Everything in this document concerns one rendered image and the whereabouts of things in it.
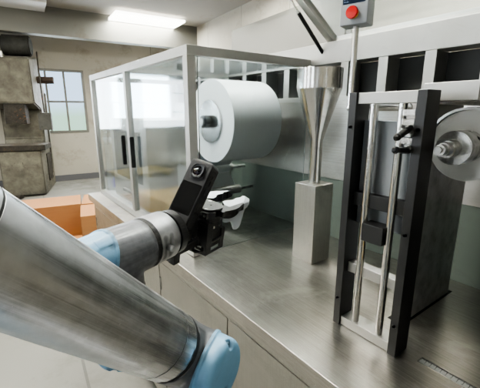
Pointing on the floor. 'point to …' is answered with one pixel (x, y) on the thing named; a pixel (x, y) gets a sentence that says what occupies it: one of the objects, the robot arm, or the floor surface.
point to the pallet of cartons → (68, 213)
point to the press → (19, 115)
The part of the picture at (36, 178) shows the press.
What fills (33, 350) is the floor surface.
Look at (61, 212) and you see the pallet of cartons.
